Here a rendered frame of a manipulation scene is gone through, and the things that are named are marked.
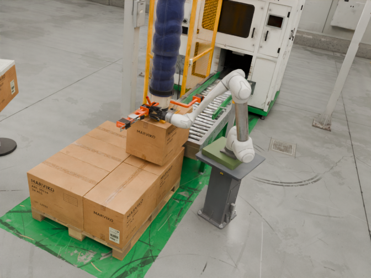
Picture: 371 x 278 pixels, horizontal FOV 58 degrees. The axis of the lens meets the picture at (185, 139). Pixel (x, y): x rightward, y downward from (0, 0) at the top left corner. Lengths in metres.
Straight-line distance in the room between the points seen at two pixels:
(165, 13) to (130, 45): 1.68
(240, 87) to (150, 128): 0.93
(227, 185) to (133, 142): 0.97
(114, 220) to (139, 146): 0.74
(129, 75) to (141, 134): 1.60
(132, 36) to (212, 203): 2.27
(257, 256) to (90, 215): 1.58
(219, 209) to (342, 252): 1.29
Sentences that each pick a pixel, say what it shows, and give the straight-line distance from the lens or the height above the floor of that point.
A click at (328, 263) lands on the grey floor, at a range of 3.67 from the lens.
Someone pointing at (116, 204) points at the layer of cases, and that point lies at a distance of 2.84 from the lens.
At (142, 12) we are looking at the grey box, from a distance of 4.36.
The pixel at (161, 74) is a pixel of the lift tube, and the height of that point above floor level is 1.43.
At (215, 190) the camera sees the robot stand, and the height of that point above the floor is 0.38.
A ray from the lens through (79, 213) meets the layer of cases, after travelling 3.08.
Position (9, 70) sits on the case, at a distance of 4.27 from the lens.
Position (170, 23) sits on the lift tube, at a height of 1.86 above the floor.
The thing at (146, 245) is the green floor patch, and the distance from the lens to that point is 3.26.
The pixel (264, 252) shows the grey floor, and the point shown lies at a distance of 3.47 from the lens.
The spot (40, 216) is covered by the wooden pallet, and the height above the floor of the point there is 0.06.
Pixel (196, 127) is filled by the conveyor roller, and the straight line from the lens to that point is 4.08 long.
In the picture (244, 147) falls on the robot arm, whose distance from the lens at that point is 2.85.
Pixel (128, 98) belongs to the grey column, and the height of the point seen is 0.50.
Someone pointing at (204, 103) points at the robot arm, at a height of 1.31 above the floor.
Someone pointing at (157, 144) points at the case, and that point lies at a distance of 3.05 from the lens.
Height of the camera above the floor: 2.46
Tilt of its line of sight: 31 degrees down
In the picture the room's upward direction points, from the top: 9 degrees clockwise
